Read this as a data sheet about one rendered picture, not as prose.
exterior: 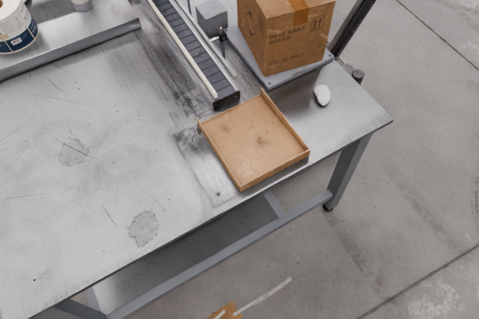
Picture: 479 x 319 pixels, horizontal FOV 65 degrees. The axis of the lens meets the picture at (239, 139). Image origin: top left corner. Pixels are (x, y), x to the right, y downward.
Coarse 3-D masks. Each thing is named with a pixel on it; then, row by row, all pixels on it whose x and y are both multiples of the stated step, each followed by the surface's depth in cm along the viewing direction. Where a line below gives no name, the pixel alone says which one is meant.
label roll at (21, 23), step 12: (0, 0) 140; (12, 0) 140; (0, 12) 136; (12, 12) 136; (24, 12) 142; (0, 24) 135; (12, 24) 138; (24, 24) 142; (36, 24) 153; (0, 36) 138; (12, 36) 140; (24, 36) 144; (36, 36) 150; (0, 48) 143; (12, 48) 144
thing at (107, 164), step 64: (128, 0) 168; (192, 0) 167; (64, 64) 148; (128, 64) 147; (0, 128) 132; (64, 128) 131; (128, 128) 131; (192, 128) 130; (320, 128) 128; (0, 192) 119; (64, 192) 118; (128, 192) 118; (192, 192) 117; (256, 192) 116; (0, 256) 108; (64, 256) 107; (128, 256) 107
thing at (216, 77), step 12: (156, 0) 160; (168, 0) 160; (168, 12) 156; (180, 24) 152; (180, 36) 148; (192, 36) 147; (192, 48) 144; (204, 48) 144; (204, 60) 140; (204, 72) 137; (216, 72) 137; (204, 84) 134; (216, 84) 134; (228, 84) 134
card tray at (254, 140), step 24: (264, 96) 134; (216, 120) 131; (240, 120) 131; (264, 120) 130; (216, 144) 126; (240, 144) 126; (264, 144) 125; (288, 144) 125; (240, 168) 121; (264, 168) 120
